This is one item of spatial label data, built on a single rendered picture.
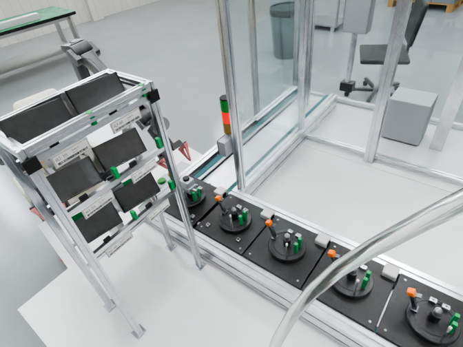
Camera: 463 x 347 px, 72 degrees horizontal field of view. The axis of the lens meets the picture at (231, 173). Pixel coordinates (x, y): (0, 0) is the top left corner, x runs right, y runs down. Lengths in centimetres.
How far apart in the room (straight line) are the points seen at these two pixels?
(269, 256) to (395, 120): 111
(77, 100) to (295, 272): 87
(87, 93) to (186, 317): 83
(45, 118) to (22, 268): 231
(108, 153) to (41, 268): 210
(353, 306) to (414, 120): 112
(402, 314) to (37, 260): 257
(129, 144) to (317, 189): 100
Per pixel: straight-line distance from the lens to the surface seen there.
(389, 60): 158
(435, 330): 118
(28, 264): 303
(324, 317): 114
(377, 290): 121
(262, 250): 125
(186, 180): 139
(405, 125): 197
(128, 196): 101
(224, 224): 131
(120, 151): 92
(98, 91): 85
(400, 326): 117
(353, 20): 180
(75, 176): 88
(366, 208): 159
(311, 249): 126
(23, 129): 80
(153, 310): 132
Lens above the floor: 198
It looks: 40 degrees down
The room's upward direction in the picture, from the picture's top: 8 degrees counter-clockwise
